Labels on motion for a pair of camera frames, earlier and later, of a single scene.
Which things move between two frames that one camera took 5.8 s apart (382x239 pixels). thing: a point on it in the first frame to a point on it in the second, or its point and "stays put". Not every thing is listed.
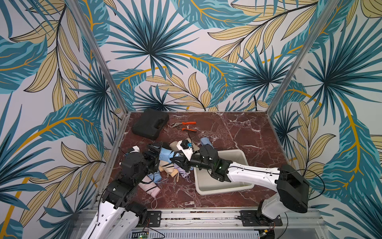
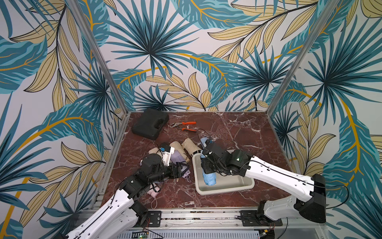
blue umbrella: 166,155 to 209,179
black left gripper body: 152,160 to 164,172
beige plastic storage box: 205,183 stays put
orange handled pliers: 184,123 stays put
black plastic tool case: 150,123 stays put
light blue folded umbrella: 205,140 stays put
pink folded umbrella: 150,187 stays put
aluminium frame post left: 100,55 stays put
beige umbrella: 173,145 to 190,147
